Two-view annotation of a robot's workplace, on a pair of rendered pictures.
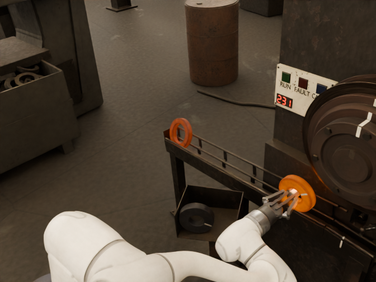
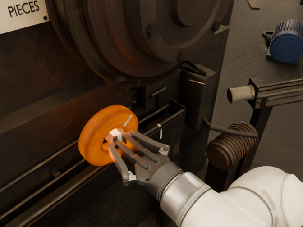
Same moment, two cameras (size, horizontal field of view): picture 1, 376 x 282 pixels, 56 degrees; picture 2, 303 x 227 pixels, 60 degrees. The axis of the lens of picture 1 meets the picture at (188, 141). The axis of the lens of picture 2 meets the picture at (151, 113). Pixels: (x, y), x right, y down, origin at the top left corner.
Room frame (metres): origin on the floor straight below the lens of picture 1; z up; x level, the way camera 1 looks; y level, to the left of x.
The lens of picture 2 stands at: (0.98, 0.05, 1.27)
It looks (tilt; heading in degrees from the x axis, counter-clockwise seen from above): 40 degrees down; 263
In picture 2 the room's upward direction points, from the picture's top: straight up
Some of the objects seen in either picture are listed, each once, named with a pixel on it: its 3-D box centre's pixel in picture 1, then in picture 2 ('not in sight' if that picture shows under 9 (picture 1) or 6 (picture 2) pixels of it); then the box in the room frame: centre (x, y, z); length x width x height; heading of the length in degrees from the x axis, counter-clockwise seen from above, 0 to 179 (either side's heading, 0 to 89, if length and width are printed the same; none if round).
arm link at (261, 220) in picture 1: (257, 222); (184, 197); (0.88, -0.22, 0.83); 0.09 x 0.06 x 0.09; 36
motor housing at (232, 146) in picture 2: not in sight; (223, 174); (0.55, -0.67, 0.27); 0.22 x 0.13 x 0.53; 36
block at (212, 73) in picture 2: not in sight; (195, 97); (0.71, -0.73, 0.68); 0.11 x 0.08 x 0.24; 126
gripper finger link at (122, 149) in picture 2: (279, 201); (130, 156); (0.98, -0.33, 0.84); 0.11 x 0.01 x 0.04; 128
